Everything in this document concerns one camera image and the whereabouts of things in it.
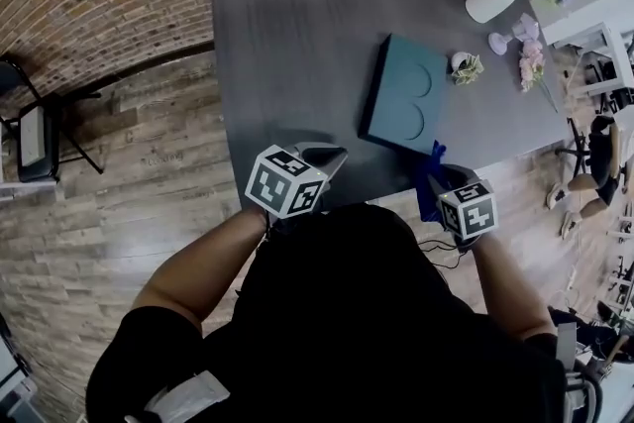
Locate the pink flower stem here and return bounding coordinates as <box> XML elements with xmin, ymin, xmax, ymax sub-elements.
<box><xmin>518</xmin><ymin>39</ymin><xmax>560</xmax><ymax>114</ymax></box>

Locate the person's right forearm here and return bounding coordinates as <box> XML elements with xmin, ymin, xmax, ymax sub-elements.
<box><xmin>470</xmin><ymin>230</ymin><xmax>559</xmax><ymax>343</ymax></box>

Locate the grey shoulder strap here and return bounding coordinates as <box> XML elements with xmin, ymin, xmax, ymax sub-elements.
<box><xmin>123</xmin><ymin>369</ymin><xmax>232</xmax><ymax>423</ymax></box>

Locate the person's left forearm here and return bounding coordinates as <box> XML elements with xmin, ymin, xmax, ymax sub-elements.
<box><xmin>131</xmin><ymin>205</ymin><xmax>268</xmax><ymax>338</ymax></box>

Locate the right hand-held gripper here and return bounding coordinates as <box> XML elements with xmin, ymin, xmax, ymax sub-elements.
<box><xmin>426</xmin><ymin>163</ymin><xmax>498</xmax><ymax>249</ymax></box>

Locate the grey backpack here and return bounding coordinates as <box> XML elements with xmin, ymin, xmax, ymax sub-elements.
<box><xmin>554</xmin><ymin>321</ymin><xmax>605</xmax><ymax>423</ymax></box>

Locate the black office chair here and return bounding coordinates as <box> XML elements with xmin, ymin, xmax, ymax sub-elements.
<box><xmin>554</xmin><ymin>116</ymin><xmax>620</xmax><ymax>194</ymax></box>

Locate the person's black shirt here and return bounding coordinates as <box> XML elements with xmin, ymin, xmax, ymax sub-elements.
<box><xmin>84</xmin><ymin>201</ymin><xmax>569</xmax><ymax>423</ymax></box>

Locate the lilac goblet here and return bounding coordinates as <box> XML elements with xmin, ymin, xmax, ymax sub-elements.
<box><xmin>487</xmin><ymin>13</ymin><xmax>541</xmax><ymax>55</ymax></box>

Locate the blue cloth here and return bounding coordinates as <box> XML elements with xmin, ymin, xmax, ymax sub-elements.
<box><xmin>414</xmin><ymin>139</ymin><xmax>450</xmax><ymax>224</ymax></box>

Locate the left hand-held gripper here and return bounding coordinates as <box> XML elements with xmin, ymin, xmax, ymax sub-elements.
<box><xmin>245</xmin><ymin>142</ymin><xmax>348</xmax><ymax>227</ymax></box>

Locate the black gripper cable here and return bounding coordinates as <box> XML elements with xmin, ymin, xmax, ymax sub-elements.
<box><xmin>418</xmin><ymin>237</ymin><xmax>472</xmax><ymax>271</ymax></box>

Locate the teal box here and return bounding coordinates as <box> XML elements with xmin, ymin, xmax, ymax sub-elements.
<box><xmin>357</xmin><ymin>33</ymin><xmax>450</xmax><ymax>159</ymax></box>

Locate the black folding chair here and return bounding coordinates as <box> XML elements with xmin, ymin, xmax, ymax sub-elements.
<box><xmin>0</xmin><ymin>56</ymin><xmax>105</xmax><ymax>184</ymax></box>

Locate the small potted plant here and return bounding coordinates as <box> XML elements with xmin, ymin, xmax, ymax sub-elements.
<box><xmin>449</xmin><ymin>52</ymin><xmax>485</xmax><ymax>87</ymax></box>

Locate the white rectangular foam block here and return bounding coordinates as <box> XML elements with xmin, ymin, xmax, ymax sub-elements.
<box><xmin>18</xmin><ymin>106</ymin><xmax>47</xmax><ymax>168</ymax></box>

